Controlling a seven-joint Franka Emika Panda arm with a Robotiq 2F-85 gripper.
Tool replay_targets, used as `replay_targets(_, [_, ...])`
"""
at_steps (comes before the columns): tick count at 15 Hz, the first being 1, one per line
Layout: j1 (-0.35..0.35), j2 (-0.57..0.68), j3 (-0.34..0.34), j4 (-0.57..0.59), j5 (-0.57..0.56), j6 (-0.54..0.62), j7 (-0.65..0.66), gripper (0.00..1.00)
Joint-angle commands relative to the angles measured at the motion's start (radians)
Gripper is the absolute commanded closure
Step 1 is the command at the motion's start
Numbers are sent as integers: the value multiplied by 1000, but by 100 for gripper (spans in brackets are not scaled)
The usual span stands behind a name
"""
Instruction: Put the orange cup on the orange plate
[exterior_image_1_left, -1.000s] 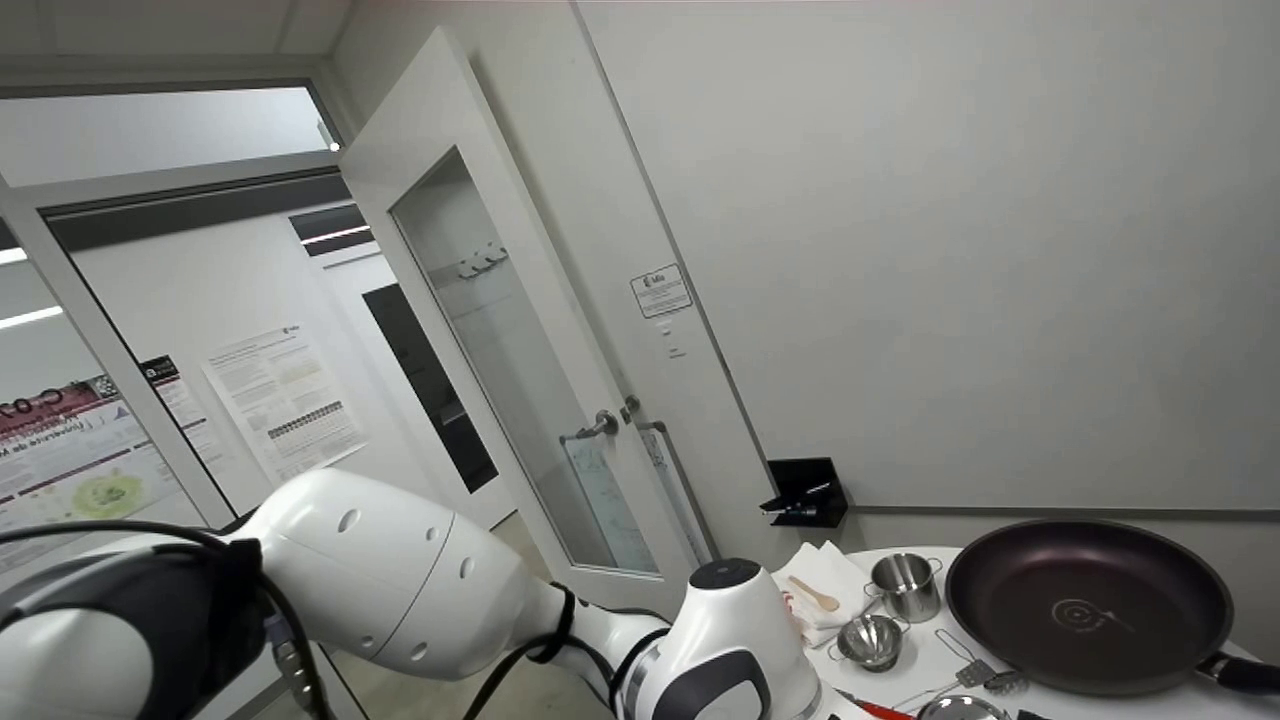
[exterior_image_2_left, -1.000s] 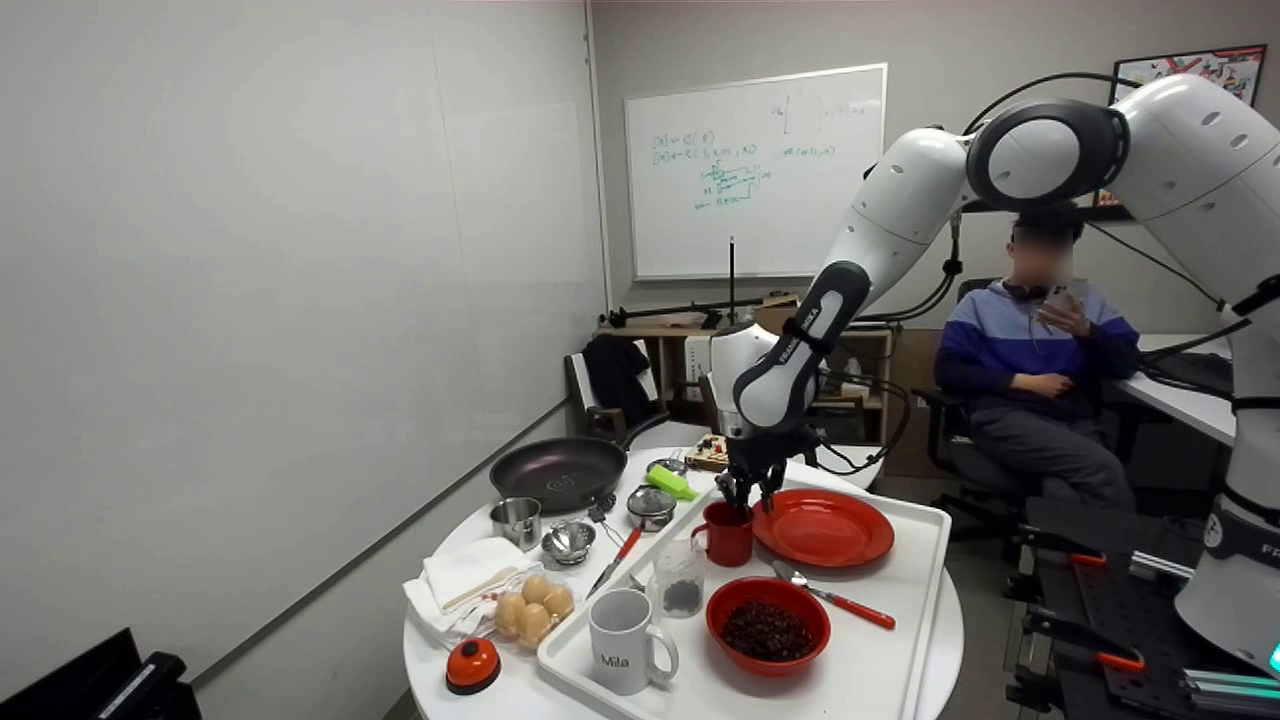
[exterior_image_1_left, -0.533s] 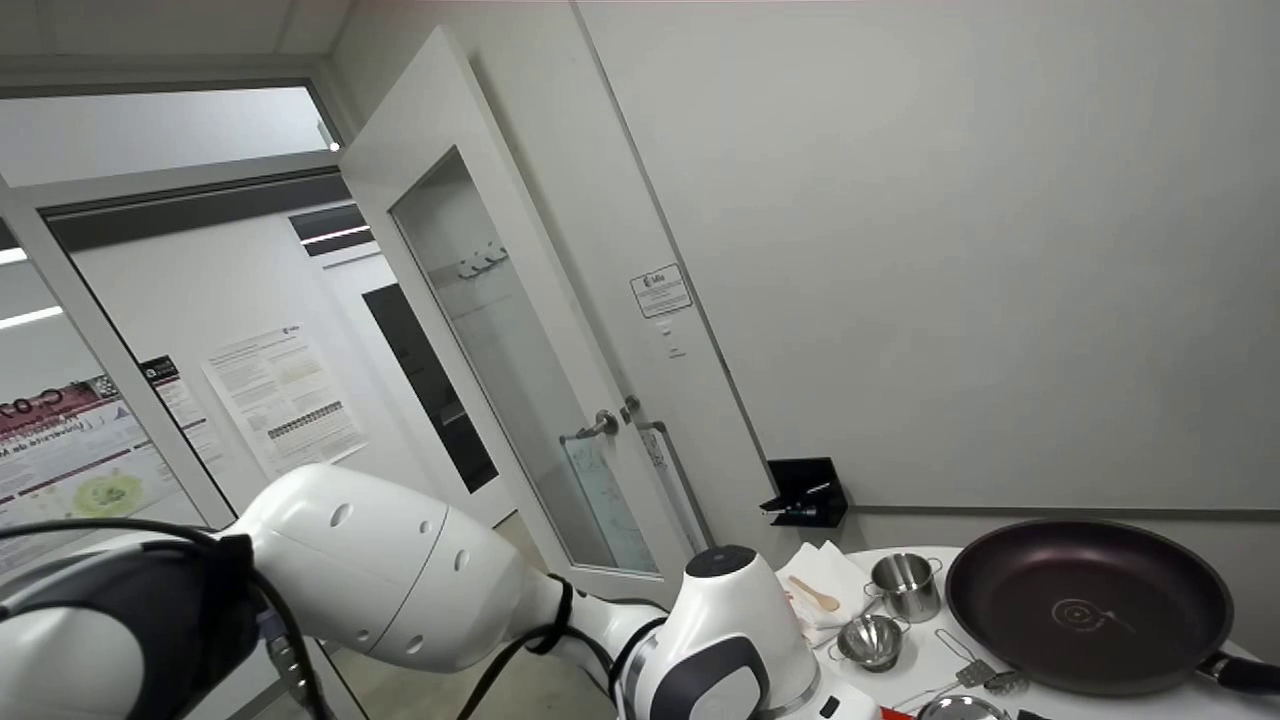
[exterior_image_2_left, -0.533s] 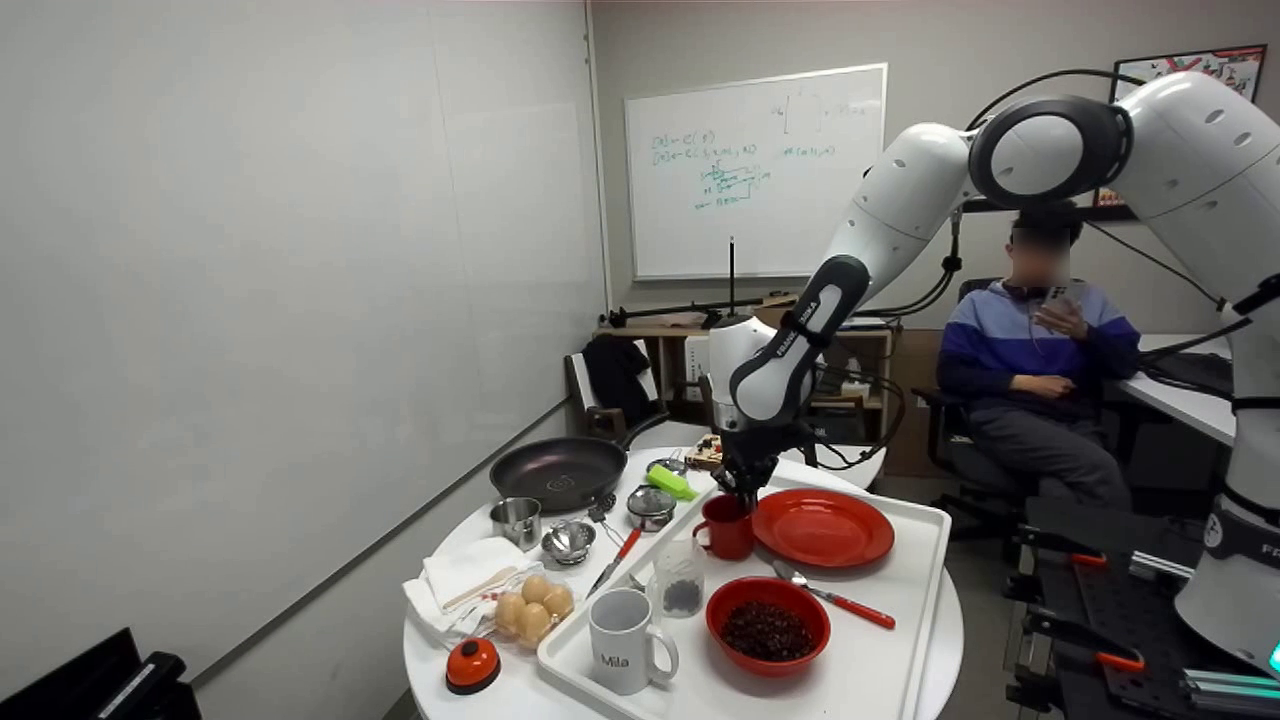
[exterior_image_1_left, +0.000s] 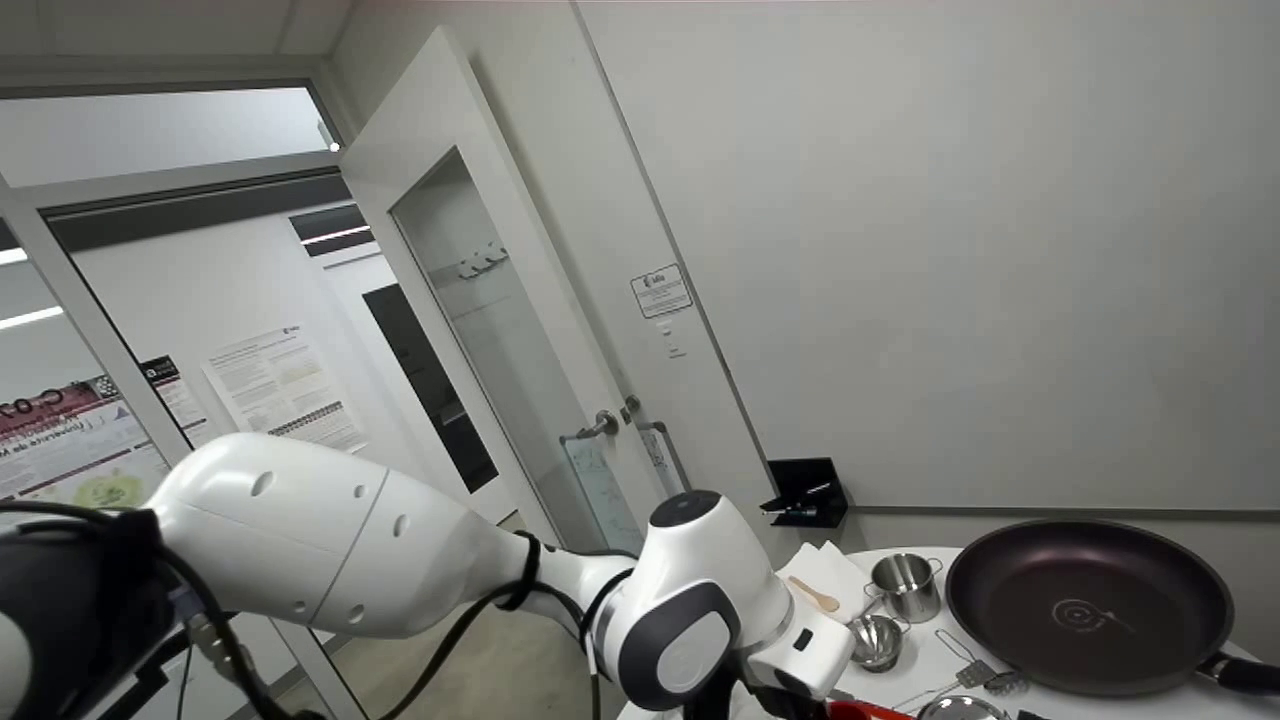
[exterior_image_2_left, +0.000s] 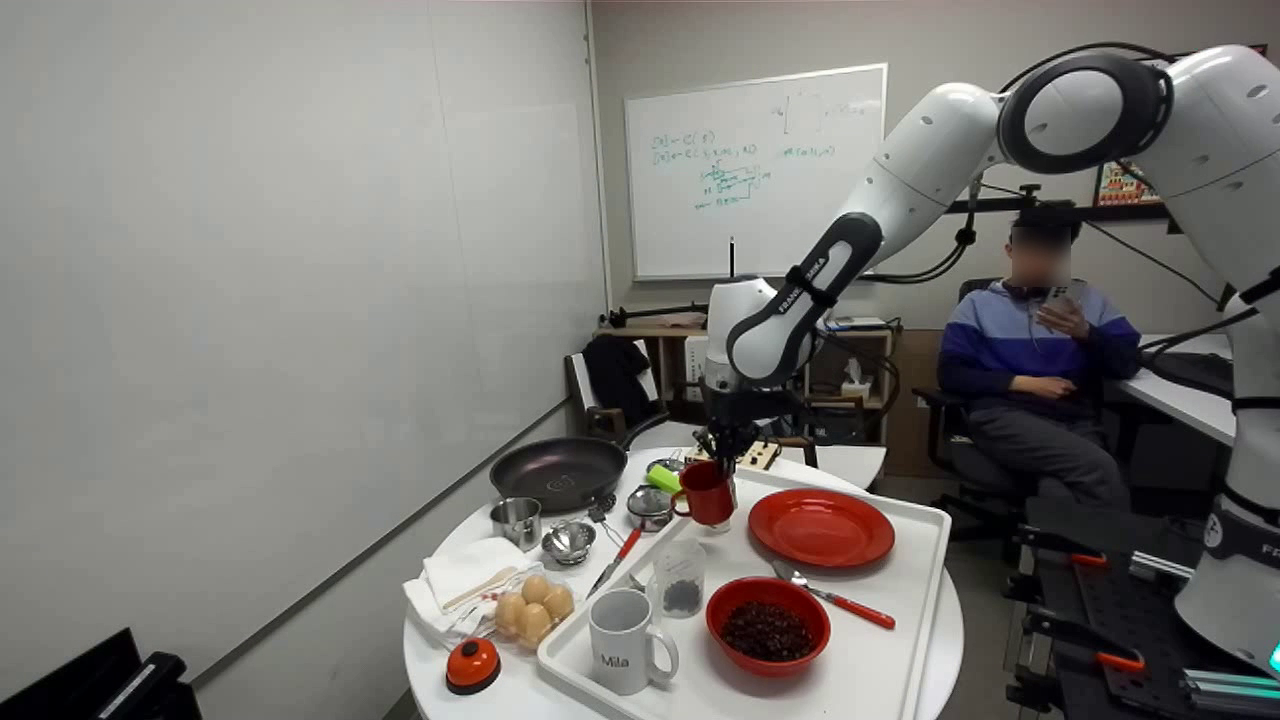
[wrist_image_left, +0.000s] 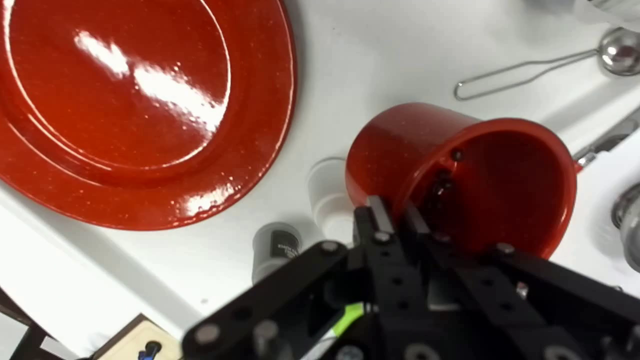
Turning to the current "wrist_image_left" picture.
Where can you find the wooden board with pegs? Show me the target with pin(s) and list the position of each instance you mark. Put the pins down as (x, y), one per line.
(132, 341)

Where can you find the white plastic tray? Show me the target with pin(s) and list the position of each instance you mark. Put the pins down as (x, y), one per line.
(332, 81)

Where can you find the orange plastic cup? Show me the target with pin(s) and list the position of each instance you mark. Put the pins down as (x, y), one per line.
(493, 187)

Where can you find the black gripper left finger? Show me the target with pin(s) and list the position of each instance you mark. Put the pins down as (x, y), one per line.
(383, 267)

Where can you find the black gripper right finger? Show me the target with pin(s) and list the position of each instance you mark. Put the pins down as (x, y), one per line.
(481, 286)

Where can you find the orange glossy plate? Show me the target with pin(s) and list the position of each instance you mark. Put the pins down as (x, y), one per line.
(112, 101)

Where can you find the lime green plastic tool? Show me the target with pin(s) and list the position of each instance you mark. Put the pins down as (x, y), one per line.
(347, 317)

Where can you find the small steel bowl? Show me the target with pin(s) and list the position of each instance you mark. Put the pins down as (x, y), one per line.
(631, 226)

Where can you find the grey pepper shaker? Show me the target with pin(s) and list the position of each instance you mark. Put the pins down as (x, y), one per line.
(273, 246)

